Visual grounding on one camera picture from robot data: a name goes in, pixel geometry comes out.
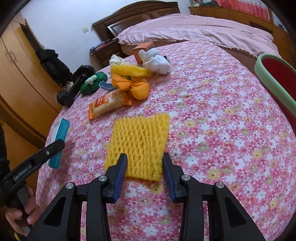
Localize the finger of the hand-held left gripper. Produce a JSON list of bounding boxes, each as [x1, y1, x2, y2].
[[23, 140, 66, 170]]

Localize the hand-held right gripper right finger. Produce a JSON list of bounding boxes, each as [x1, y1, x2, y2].
[[162, 152, 266, 241]]

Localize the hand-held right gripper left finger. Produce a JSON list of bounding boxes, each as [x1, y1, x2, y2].
[[26, 153, 128, 241]]

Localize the yellow foam net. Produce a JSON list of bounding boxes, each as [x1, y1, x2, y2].
[[109, 64, 155, 81], [104, 113, 171, 182]]

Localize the orange snack packet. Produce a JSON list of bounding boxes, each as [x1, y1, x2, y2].
[[88, 90, 133, 120]]

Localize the blue plastic piece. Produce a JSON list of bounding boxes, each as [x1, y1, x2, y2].
[[98, 79, 115, 91]]

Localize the orange cloth bag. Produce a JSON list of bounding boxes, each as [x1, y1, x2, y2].
[[111, 74, 150, 100]]

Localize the red bucket with green rim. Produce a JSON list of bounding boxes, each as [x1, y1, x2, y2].
[[254, 54, 296, 116]]

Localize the person's left hand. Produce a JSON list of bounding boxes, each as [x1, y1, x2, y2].
[[5, 186, 39, 235]]

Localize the teal cardboard box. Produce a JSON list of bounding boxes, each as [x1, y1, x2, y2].
[[46, 119, 70, 169]]

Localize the black roller device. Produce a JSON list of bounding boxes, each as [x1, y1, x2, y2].
[[56, 65, 96, 107]]

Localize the pink floral bed sheet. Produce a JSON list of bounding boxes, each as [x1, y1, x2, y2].
[[36, 40, 296, 241]]

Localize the light wooden wardrobe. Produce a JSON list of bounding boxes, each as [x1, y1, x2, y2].
[[0, 11, 67, 186]]

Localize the green plastic toy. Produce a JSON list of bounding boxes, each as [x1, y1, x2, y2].
[[80, 71, 108, 95]]

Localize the black bag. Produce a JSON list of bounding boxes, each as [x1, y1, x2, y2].
[[36, 48, 73, 87]]

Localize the rolled yellow foam net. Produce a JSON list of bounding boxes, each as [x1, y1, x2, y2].
[[109, 64, 155, 81]]

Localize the dark wooden nightstand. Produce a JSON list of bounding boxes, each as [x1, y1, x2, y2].
[[90, 38, 126, 70]]

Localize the books on nightstand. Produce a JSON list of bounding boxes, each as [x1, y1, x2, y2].
[[90, 40, 109, 52]]

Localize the white socks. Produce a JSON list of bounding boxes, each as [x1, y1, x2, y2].
[[138, 48, 171, 75]]

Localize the orange cardboard box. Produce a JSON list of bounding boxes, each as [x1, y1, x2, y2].
[[132, 42, 155, 64]]

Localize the pink checkered quilt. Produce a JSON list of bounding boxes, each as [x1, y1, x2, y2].
[[116, 13, 281, 58]]

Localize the dark wooden headboard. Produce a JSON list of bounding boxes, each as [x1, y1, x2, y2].
[[92, 0, 181, 39]]

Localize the light wooden cabinet row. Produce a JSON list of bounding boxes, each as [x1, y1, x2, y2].
[[188, 6, 296, 58]]

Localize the dark clothes pile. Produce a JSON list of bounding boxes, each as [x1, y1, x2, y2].
[[199, 0, 220, 7]]

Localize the pink and white curtain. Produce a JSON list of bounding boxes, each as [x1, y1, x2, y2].
[[217, 0, 272, 15]]

